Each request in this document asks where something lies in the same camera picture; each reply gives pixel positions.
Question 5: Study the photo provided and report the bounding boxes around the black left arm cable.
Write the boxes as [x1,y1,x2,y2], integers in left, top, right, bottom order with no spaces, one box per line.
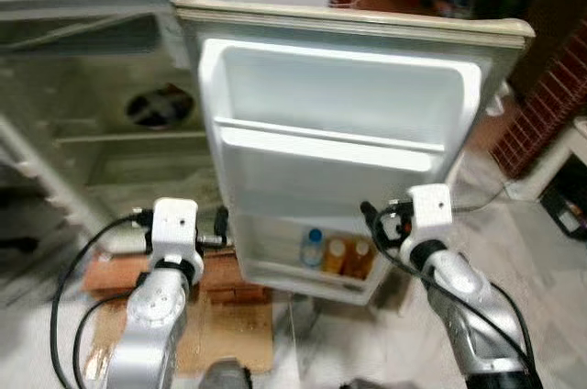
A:
[50,209,153,389]

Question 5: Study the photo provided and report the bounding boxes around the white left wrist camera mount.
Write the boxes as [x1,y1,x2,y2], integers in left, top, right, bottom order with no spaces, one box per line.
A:
[149,197,204,267]

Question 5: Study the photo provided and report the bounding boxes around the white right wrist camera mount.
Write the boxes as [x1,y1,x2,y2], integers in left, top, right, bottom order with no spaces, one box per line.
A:
[403,183,456,258]

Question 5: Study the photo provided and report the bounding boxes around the blue cap water bottle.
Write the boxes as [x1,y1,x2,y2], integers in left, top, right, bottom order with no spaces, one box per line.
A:
[300,228,327,270]

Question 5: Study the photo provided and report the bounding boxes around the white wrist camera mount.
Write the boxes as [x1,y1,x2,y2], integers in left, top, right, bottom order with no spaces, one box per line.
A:
[149,197,204,267]
[403,183,456,258]

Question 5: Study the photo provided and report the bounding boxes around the thin dark power cord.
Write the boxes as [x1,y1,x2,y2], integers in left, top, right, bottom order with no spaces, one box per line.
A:
[457,182,516,217]

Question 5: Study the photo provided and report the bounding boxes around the white fridge door shelf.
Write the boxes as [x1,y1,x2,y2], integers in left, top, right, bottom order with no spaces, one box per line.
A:
[233,215,393,306]
[212,116,450,177]

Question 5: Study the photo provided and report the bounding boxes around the clear fridge inner shelf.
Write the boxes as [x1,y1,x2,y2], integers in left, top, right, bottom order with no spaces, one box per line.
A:
[53,128,214,149]

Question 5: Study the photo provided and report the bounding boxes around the red brick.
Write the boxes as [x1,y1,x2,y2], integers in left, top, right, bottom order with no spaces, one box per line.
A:
[83,251,150,295]
[200,251,269,306]

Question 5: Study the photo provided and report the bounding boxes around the dark round fridge vent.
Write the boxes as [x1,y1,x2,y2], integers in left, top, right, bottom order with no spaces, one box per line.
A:
[126,83,196,129]

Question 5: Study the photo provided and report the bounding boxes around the grey robot leg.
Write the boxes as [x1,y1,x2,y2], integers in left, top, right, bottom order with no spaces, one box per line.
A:
[338,374,397,389]
[196,359,254,389]

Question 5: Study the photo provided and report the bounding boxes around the silver fridge door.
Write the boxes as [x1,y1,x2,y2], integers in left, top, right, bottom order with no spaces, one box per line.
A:
[172,0,536,306]

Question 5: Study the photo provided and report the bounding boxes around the brown cardboard sheet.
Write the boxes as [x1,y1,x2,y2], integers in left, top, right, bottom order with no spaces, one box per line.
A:
[85,290,275,377]

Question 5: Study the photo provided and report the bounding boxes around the orange juice bottle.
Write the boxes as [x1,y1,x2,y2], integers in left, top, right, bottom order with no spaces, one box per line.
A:
[323,237,350,276]
[349,239,376,281]

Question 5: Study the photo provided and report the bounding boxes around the white shelf table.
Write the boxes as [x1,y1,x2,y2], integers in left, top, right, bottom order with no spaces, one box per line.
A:
[503,118,587,245]

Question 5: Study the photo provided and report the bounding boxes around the grey left robot leg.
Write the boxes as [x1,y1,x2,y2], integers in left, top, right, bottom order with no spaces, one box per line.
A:
[196,359,254,389]

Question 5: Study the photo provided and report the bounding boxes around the grey right robot leg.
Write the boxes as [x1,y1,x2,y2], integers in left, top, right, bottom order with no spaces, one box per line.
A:
[338,374,397,389]

